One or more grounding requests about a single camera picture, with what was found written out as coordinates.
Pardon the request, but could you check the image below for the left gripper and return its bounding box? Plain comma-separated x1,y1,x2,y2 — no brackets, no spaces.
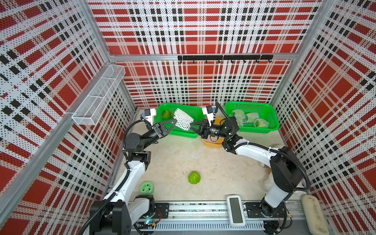
141,119,176,151

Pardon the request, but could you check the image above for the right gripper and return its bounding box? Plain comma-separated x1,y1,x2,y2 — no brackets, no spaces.
186,119,228,140

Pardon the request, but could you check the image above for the custard apple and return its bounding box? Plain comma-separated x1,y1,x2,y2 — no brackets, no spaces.
188,171,201,185
162,110,171,119

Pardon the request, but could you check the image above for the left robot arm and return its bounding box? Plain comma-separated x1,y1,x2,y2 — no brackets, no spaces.
79,117,177,235

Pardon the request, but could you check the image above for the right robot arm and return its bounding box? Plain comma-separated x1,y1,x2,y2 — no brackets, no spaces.
189,102,311,212

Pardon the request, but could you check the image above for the green basket with apples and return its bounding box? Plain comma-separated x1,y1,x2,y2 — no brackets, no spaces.
155,103,207,139

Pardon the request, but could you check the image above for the yellow tray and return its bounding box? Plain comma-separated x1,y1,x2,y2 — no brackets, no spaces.
202,117,224,148

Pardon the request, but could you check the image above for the empty green basket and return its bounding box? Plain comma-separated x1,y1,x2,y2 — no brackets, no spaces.
225,101,280,134

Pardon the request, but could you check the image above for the plush toy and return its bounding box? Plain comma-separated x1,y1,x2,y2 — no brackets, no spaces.
261,157,298,195

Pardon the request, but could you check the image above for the white timer device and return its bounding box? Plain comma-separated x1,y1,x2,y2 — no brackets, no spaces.
226,195,246,228

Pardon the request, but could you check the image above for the clear wall shelf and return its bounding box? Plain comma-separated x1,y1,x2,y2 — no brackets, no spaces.
72,65,125,126

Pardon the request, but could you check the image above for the black hook rail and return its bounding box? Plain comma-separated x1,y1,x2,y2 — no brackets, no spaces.
177,54,274,62

